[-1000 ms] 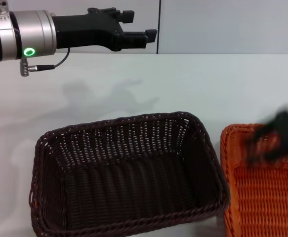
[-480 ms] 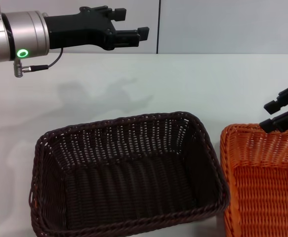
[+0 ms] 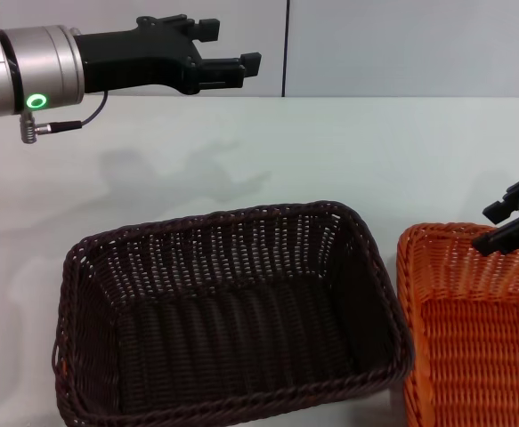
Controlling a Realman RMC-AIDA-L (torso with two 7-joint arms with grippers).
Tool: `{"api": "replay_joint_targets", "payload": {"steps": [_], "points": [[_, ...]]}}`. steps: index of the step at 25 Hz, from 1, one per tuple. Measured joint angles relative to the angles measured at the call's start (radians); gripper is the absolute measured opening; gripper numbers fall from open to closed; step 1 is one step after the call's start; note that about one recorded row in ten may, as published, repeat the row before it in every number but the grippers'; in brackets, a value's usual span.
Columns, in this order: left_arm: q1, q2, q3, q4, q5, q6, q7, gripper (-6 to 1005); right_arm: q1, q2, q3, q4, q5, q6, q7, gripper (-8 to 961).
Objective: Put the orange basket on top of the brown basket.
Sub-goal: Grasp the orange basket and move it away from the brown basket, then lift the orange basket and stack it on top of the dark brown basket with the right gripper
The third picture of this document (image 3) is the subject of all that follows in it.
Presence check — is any grey cable with metal plug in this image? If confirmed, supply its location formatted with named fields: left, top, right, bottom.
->
left=20, top=91, right=109, bottom=144

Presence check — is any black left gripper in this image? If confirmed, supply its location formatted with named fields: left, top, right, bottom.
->
left=74, top=15, right=263, bottom=97

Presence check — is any dark brown wicker basket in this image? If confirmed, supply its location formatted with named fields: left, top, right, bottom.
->
left=52, top=200, right=416, bottom=427

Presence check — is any orange wicker basket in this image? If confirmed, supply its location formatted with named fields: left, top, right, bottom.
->
left=395, top=222, right=519, bottom=427

